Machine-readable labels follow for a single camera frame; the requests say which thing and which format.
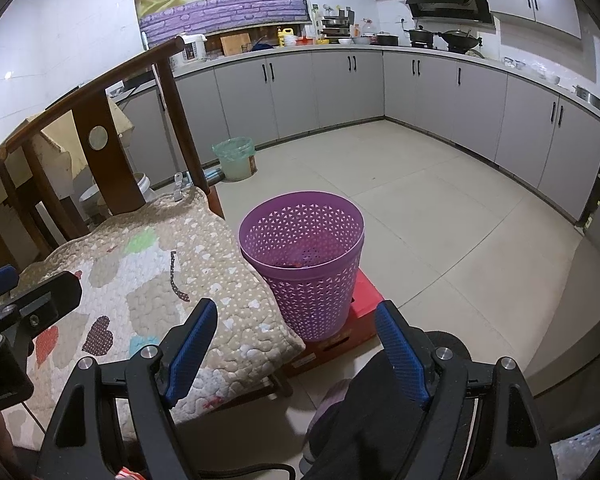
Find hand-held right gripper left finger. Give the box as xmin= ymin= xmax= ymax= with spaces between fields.
xmin=35 ymin=298 xmax=219 ymax=480

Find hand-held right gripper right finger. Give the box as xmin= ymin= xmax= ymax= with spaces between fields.
xmin=375 ymin=300 xmax=558 ymax=480

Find purple plastic basket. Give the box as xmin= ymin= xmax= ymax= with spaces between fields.
xmin=238 ymin=190 xmax=366 ymax=343

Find green trash bin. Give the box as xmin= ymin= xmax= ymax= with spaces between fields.
xmin=212 ymin=136 xmax=257 ymax=182

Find large red cardboard box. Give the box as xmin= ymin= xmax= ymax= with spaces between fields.
xmin=280 ymin=267 xmax=383 ymax=378

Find person's black pants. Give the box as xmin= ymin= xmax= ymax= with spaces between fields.
xmin=300 ymin=330 xmax=481 ymax=480

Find purple slipper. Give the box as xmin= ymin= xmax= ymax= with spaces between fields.
xmin=305 ymin=379 xmax=353 ymax=463

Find brown wooden chair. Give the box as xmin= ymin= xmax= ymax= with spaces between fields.
xmin=22 ymin=132 xmax=91 ymax=256

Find dark wooden chair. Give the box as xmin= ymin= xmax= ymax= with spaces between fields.
xmin=0 ymin=35 xmax=293 ymax=403

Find white bucket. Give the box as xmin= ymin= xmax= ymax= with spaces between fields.
xmin=79 ymin=172 xmax=157 ymax=221

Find grey kitchen cabinets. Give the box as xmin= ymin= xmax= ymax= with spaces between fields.
xmin=115 ymin=42 xmax=600 ymax=226

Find white rice cooker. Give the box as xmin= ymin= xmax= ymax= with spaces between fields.
xmin=172 ymin=33 xmax=208 ymax=68

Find wooden cutting board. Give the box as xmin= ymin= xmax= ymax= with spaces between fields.
xmin=220 ymin=33 xmax=252 ymax=56

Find black cooking pot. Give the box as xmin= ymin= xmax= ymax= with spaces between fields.
xmin=407 ymin=25 xmax=438 ymax=48

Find steel pot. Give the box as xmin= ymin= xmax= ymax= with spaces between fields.
xmin=574 ymin=85 xmax=600 ymax=111

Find black wok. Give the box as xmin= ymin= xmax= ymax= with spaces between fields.
xmin=439 ymin=29 xmax=482 ymax=53

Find dish rack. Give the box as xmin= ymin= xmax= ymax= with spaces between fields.
xmin=320 ymin=7 xmax=356 ymax=43

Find wall poster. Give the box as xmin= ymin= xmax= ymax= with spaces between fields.
xmin=130 ymin=0 xmax=313 ymax=52

